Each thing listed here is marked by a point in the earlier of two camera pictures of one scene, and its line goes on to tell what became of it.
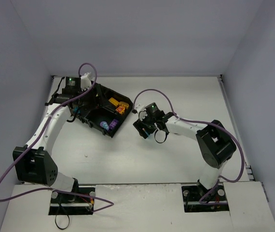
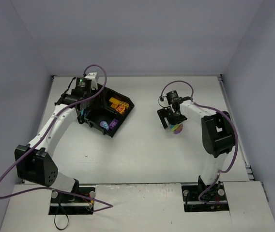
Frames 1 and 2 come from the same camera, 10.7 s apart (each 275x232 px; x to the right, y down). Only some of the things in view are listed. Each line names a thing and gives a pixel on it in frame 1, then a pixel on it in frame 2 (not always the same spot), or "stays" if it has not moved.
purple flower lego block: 104,124 stays
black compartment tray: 105,109 stays
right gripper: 141,126 -> 167,116
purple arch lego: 113,123 stays
